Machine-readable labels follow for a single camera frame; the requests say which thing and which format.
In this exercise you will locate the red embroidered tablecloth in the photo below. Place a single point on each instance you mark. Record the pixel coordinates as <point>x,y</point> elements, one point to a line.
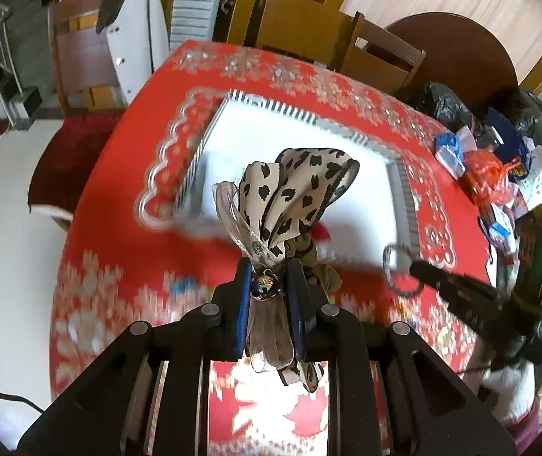
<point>123,247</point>

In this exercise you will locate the person's right forearm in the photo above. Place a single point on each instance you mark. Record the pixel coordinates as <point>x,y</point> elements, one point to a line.
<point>508,389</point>

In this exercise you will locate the round brown table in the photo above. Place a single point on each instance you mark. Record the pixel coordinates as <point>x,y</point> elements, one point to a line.
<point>456,52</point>

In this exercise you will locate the blue and white packet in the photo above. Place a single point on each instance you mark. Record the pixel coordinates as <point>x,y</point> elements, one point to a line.
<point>449,152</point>

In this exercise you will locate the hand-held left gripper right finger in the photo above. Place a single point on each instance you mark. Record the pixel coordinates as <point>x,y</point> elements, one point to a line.
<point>297,316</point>

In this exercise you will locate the orange plastic bag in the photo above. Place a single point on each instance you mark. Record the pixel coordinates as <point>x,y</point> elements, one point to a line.
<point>487,178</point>

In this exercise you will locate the black plastic bag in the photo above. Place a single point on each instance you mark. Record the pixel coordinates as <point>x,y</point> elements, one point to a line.
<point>447,104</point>

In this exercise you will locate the wooden chair with red cushion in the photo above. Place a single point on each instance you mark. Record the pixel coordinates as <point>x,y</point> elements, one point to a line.
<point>81,57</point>

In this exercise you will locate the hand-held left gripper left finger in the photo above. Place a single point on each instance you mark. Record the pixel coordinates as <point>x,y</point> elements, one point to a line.
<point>242,311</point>

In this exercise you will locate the dark blue bag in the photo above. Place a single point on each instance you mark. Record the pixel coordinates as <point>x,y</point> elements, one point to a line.
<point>504,137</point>

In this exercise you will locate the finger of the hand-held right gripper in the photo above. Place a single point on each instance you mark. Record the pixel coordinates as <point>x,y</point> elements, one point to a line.
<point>461,285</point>
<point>482,318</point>

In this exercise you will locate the red satin bow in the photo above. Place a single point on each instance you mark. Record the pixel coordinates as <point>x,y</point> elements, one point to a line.
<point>321,233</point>

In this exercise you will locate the white jacket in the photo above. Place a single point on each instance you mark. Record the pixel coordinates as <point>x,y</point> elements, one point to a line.
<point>135,33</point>

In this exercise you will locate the striped jewelry box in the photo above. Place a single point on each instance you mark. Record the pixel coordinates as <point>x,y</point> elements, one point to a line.
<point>299,137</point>

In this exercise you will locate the white ribbed panel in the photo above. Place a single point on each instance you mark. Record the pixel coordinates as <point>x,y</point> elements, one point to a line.
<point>195,4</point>

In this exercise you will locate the yellow wooden chair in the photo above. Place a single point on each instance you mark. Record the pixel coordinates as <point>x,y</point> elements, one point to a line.
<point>318,28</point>

